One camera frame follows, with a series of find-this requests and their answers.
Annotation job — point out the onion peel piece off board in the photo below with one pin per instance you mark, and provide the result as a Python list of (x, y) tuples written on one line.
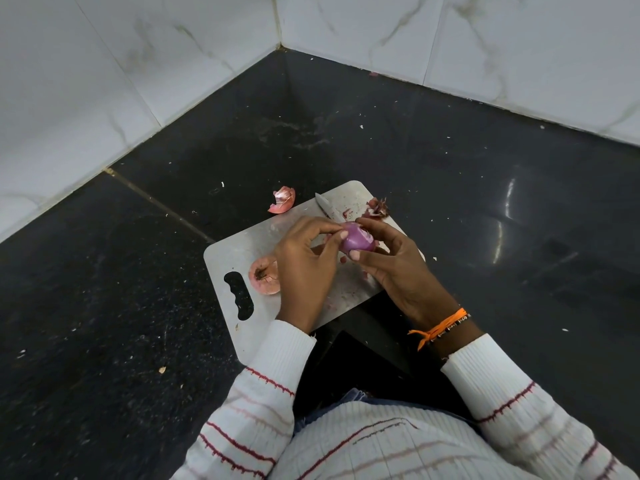
[(281, 202)]

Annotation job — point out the person's right forearm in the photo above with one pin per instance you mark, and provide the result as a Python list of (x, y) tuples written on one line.
[(520, 409)]

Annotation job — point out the red onion with dry roots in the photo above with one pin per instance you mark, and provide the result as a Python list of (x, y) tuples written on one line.
[(264, 279)]

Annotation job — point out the person's right hand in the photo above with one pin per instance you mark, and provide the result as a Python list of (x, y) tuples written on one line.
[(405, 279)]

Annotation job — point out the orange thread wristband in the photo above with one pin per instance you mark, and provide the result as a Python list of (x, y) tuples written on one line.
[(442, 323)]

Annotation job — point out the person's left forearm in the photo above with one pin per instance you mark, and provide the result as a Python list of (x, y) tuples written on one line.
[(255, 404)]

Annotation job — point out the steel cutting board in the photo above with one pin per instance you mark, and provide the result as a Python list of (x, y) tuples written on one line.
[(240, 254)]

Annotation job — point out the white striped sweater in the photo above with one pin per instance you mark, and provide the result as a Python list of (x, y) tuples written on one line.
[(390, 449)]

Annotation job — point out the person's left hand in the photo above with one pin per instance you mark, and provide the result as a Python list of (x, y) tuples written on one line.
[(305, 274)]

